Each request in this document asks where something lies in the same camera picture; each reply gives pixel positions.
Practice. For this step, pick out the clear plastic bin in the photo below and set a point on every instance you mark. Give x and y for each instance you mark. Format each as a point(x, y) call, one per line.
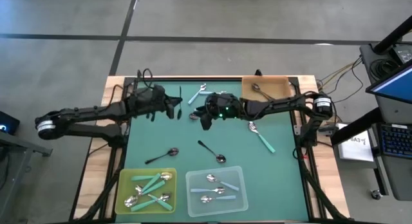
point(196, 208)

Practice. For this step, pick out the black power brick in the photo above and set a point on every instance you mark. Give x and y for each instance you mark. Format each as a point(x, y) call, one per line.
point(404, 53)

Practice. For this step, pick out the black device blue light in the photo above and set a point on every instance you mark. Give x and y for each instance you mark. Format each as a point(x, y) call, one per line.
point(8, 124)

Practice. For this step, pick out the grey computer cart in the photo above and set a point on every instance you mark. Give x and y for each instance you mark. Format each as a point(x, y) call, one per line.
point(392, 113)

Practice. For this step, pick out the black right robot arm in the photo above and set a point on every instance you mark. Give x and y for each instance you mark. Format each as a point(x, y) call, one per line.
point(277, 105)

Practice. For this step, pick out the white paper booklet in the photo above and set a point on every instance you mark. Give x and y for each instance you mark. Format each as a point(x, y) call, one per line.
point(355, 150)

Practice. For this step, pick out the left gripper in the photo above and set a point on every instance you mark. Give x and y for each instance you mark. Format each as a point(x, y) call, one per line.
point(157, 98)

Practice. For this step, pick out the black frame bracket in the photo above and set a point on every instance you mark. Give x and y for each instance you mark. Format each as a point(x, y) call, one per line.
point(139, 74)
point(258, 72)

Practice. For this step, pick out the green table mat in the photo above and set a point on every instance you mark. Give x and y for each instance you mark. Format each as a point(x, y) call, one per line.
point(277, 185)

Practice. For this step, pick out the black backlit keyboard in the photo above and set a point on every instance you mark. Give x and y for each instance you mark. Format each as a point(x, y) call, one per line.
point(397, 140)

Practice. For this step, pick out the cart caster wheel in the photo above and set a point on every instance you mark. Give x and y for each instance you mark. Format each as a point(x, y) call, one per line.
point(375, 195)

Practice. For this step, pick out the black aluminium table frame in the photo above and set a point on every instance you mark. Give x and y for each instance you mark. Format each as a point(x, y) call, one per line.
point(219, 78)

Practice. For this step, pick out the grey side table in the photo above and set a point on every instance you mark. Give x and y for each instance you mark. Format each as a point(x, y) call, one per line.
point(19, 146)

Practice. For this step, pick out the computer monitor blue screen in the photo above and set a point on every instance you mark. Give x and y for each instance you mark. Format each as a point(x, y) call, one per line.
point(396, 85)

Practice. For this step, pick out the yellow-green plastic bin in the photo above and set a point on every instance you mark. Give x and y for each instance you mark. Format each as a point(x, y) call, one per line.
point(124, 188)

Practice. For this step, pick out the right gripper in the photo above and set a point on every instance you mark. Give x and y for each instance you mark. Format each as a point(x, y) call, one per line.
point(222, 105)

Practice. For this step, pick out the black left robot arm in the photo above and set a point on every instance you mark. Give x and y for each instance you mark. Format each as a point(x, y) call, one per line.
point(90, 111)

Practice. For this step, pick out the orange plastic bin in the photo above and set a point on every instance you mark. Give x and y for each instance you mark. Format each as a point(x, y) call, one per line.
point(277, 84)

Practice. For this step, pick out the black metal pole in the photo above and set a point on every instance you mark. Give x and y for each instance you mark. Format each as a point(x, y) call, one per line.
point(357, 127)
point(394, 34)

